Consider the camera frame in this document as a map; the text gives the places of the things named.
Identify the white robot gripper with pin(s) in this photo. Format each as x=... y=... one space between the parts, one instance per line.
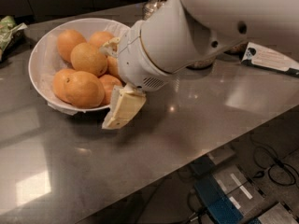
x=133 y=61

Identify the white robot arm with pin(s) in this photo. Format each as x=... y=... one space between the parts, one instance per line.
x=183 y=32

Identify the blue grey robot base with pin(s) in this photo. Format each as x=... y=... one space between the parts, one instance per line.
x=250 y=183

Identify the large front orange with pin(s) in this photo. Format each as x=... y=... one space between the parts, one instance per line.
x=84 y=90

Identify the white bowl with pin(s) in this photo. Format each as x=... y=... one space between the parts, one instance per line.
x=42 y=59

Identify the white paper bowl liner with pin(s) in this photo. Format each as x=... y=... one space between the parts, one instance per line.
x=116 y=28

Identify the glass cereal jar middle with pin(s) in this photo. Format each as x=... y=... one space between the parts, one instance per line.
x=202 y=64

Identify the glass cereal jar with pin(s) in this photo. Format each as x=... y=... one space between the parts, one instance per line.
x=150 y=7
x=237 y=49
x=202 y=64

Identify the glass cereal jar left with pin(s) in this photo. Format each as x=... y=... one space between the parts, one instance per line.
x=150 y=7

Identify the green snack packet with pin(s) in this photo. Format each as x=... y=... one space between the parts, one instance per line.
x=10 y=33

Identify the glass cereal jar right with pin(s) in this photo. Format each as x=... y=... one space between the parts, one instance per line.
x=237 y=49

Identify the allergen info sign card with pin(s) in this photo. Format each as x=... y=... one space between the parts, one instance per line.
x=265 y=58

